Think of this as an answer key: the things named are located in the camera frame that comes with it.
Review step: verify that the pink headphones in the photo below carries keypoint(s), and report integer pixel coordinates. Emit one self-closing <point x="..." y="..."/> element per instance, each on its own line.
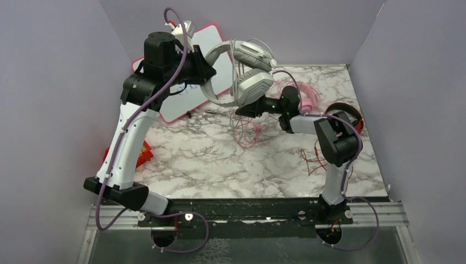
<point x="310" y="98"/>

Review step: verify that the red plastic bin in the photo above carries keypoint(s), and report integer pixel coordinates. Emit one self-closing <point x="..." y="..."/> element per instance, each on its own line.
<point x="143" y="153"/>

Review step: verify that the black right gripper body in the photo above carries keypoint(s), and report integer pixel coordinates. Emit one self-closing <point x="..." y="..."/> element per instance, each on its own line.
<point x="272" y="105"/>

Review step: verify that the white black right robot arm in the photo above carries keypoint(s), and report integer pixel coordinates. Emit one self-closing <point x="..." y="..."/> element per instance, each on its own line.
<point x="340" y="143"/>

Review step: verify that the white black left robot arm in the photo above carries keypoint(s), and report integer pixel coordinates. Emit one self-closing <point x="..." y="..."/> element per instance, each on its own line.
<point x="167" y="62"/>

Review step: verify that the red black headphones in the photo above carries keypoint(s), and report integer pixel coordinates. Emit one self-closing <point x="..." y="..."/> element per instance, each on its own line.
<point x="358" y="122"/>

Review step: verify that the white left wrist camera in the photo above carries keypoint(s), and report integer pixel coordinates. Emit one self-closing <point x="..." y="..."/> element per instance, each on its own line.
<point x="177" y="31"/>

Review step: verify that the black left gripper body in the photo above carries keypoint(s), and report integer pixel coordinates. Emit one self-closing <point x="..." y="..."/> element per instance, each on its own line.
<point x="192" y="72"/>

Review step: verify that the grey white headphones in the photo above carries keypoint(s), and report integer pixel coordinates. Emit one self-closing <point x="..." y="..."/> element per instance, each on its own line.
<point x="249" y="86"/>

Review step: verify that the black metal base rail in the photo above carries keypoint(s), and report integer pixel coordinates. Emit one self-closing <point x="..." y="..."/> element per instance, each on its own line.
<point x="258" y="218"/>

